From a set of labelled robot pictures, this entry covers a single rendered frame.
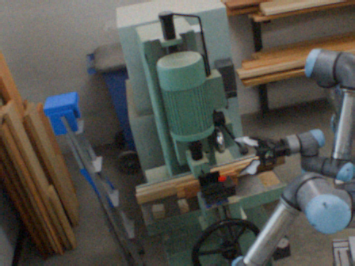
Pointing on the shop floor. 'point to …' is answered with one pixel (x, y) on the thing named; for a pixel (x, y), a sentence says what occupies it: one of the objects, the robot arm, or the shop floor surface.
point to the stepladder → (93, 172)
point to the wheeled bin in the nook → (110, 62)
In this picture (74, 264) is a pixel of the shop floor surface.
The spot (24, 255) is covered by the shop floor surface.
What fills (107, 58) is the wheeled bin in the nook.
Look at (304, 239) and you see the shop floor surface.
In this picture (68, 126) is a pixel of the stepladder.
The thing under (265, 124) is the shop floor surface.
